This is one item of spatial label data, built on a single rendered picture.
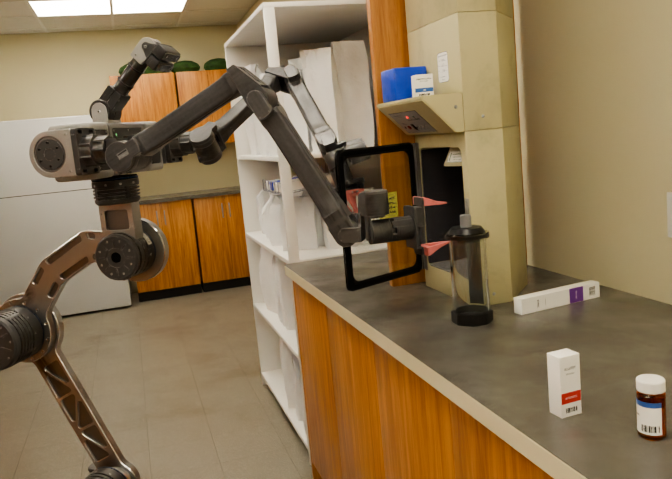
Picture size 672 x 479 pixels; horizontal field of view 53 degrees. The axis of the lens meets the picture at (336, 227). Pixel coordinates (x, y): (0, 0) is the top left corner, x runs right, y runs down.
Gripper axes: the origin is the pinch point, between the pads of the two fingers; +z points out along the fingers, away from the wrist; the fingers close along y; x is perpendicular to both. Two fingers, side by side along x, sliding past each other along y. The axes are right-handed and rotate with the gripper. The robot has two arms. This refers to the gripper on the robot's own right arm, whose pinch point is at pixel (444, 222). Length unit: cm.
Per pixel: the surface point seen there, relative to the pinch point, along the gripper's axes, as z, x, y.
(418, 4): 12, 30, 58
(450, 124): 8.0, 8.6, 23.8
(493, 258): 18.1, 9.4, -12.7
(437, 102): 4.7, 8.5, 29.6
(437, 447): -15, -18, -47
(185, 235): -28, 511, -50
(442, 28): 12, 17, 49
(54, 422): -129, 241, -115
